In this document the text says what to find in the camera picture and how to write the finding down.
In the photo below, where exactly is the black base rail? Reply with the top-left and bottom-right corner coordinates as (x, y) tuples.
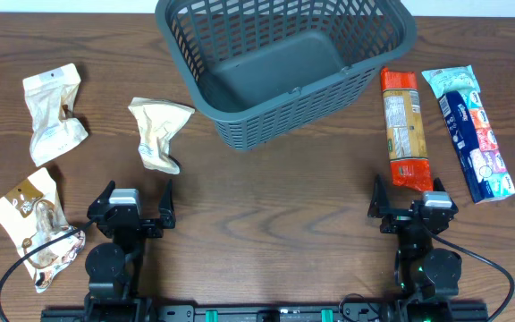
(39, 301), (488, 322)

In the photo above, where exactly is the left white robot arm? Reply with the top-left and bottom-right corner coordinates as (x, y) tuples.
(82, 182), (176, 322)

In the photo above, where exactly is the grey plastic laundry basket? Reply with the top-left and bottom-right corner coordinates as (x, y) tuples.
(155, 0), (418, 150)

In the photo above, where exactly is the blue tissue multipack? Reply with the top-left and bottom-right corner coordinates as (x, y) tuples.
(439, 90), (515, 204)

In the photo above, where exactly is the left black cable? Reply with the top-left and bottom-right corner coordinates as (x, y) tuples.
(0, 216), (102, 322)

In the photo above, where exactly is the orange spaghetti packet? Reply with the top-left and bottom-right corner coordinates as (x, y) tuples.
(380, 67), (433, 192)

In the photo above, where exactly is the right black cable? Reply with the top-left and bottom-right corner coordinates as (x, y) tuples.
(422, 225), (515, 322)

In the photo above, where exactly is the crumpled cream pouch centre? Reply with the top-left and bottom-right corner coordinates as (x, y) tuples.
(128, 97), (195, 174)

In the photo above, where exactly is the mint green wipes packet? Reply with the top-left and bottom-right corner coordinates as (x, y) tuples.
(421, 65), (480, 98)

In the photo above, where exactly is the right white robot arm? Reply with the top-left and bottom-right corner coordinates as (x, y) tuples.
(367, 175), (462, 321)

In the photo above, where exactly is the black cable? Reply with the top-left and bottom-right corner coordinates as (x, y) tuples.
(0, 216), (102, 322)
(422, 225), (515, 322)

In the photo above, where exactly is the brown and cream snack pouch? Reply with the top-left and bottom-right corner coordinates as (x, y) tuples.
(0, 167), (86, 293)

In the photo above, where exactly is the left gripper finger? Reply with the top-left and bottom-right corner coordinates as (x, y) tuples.
(158, 180), (176, 229)
(89, 181), (115, 210)

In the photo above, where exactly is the cream pouch top left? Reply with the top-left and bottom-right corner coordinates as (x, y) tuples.
(22, 64), (89, 166)

